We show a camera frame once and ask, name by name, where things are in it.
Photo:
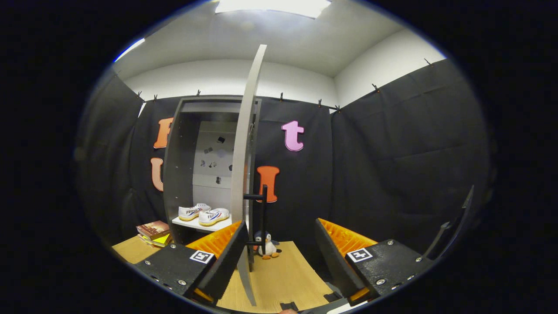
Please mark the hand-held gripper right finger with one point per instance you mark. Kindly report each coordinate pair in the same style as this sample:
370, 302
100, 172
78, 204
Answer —
335, 261

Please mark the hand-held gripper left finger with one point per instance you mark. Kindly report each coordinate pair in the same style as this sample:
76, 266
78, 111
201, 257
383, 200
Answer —
229, 266

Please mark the white striped shoe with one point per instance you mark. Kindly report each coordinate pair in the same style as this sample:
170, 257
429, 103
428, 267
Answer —
213, 216
192, 212

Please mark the dark grey shoe cabinet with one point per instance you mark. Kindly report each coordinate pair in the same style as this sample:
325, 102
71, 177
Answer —
174, 174

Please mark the beige shoe cabinet door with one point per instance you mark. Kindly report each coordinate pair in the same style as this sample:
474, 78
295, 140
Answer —
244, 152

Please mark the white cabinet shelf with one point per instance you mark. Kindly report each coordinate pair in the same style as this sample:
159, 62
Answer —
192, 224

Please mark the penguin plush toy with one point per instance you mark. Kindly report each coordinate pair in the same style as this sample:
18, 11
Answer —
267, 246

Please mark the yellow book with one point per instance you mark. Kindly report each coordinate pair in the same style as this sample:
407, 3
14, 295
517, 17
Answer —
162, 240

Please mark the brown cover book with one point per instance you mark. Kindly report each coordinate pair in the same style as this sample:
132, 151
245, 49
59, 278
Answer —
152, 229

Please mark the black backdrop cloth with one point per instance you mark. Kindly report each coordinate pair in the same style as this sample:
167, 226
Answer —
392, 174

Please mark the small ceiling light panel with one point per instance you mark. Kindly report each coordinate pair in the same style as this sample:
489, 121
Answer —
130, 49

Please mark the large ceiling light panel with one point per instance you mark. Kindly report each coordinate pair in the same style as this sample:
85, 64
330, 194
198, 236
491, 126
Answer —
272, 6

